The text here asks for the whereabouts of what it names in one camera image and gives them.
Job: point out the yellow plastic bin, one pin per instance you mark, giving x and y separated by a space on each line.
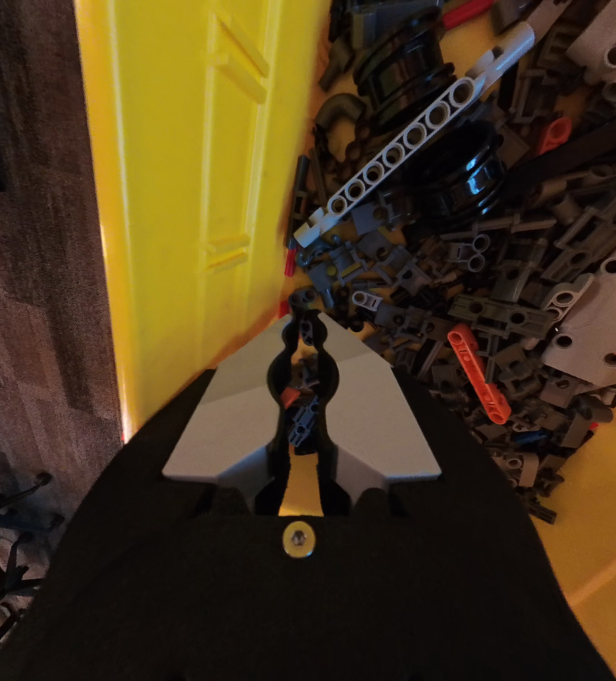
180 159

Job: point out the small red pin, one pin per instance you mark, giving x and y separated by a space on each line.
284 309
290 260

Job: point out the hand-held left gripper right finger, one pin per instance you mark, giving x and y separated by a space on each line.
382 425

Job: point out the white long holed beam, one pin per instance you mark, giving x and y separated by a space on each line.
393 154

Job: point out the black pulley wheel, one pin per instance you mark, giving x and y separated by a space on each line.
403 69
467 175

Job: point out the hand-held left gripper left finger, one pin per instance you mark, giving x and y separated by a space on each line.
223 425

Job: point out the orange holed beam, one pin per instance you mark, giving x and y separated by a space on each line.
478 372

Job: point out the pile of grey bricks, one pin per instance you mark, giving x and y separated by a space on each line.
499 266

